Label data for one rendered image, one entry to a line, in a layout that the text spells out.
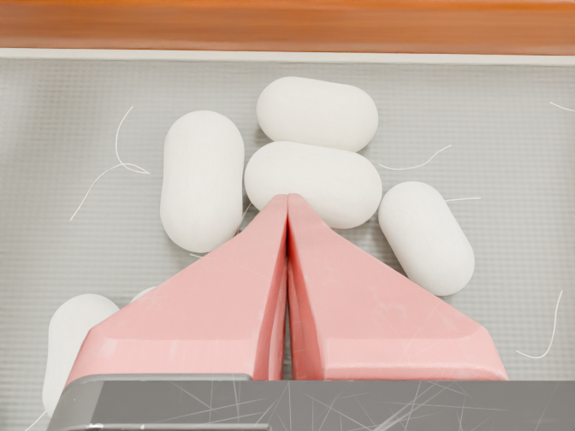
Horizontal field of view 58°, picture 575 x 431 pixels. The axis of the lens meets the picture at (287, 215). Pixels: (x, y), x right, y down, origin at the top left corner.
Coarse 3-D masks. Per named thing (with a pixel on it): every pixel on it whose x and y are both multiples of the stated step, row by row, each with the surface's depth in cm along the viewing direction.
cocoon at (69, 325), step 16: (64, 304) 13; (80, 304) 12; (96, 304) 12; (112, 304) 13; (64, 320) 12; (80, 320) 12; (96, 320) 12; (64, 336) 12; (80, 336) 12; (48, 352) 12; (64, 352) 12; (48, 368) 12; (64, 368) 12; (48, 384) 12; (64, 384) 12; (48, 400) 12
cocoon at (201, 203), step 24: (192, 120) 13; (216, 120) 13; (168, 144) 13; (192, 144) 13; (216, 144) 13; (240, 144) 13; (168, 168) 13; (192, 168) 13; (216, 168) 13; (240, 168) 13; (168, 192) 13; (192, 192) 12; (216, 192) 13; (240, 192) 13; (168, 216) 13; (192, 216) 12; (216, 216) 13; (240, 216) 13; (192, 240) 13; (216, 240) 13
